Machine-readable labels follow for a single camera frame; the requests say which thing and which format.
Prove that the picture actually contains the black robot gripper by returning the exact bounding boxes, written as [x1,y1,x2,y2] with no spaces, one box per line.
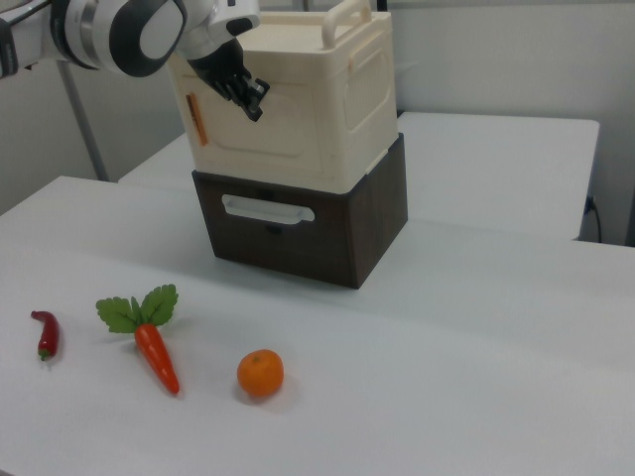
[186,40,272,123]

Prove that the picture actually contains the cream cabinet door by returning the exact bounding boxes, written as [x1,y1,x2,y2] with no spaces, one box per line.
[171,73,332,180]

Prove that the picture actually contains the cream plastic cabinet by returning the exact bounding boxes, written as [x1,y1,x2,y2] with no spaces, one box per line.
[166,0,399,195]

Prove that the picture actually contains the dark wooden drawer box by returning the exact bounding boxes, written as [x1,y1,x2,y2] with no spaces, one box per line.
[190,132,410,291]

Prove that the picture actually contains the orange tangerine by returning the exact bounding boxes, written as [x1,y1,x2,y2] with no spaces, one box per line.
[236,348,286,399]

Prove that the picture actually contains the orange toy carrot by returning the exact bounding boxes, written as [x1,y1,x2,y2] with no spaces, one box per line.
[94,283,182,397]

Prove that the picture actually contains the red chili pepper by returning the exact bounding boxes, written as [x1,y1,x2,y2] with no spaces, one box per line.
[30,309,62,363]

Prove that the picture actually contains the orange door handle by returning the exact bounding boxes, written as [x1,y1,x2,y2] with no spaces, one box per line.
[185,91,209,147]

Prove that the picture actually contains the white drawer handle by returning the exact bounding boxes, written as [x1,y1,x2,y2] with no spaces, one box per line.
[220,193,317,227]

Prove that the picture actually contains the cream cabinet carry handle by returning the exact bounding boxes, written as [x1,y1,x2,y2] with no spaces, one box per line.
[320,0,373,52]

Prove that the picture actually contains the grey metal frame pole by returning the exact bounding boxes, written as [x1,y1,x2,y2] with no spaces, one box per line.
[56,58,111,183]

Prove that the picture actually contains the black cable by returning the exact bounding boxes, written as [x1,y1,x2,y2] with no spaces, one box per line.
[584,194,605,245]

